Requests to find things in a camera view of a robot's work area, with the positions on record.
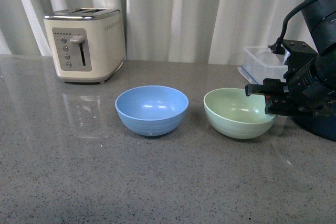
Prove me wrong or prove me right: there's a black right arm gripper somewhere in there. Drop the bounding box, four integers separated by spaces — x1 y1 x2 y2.
245 57 335 117

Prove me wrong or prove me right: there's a green bowl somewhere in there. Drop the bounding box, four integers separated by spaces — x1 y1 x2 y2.
203 88 276 140

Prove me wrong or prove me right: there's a blue bowl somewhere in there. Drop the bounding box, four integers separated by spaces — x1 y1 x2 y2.
115 86 189 136

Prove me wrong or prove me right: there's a clear plastic container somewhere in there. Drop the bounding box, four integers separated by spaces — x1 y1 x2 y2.
243 46 288 82

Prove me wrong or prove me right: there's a blue-rimmed container lid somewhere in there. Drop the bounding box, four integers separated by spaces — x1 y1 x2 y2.
237 65 262 84

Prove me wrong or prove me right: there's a dark blue pot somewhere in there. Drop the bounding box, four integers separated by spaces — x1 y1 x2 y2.
293 115 335 142

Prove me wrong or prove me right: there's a white curtain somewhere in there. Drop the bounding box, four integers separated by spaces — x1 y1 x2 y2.
1 0 303 65

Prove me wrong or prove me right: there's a cream two-slot toaster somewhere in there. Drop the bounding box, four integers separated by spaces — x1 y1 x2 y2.
44 7 126 83

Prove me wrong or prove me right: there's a black cable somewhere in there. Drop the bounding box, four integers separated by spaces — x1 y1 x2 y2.
267 0 328 54

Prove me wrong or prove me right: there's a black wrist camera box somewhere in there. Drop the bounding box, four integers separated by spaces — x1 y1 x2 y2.
280 40 318 72

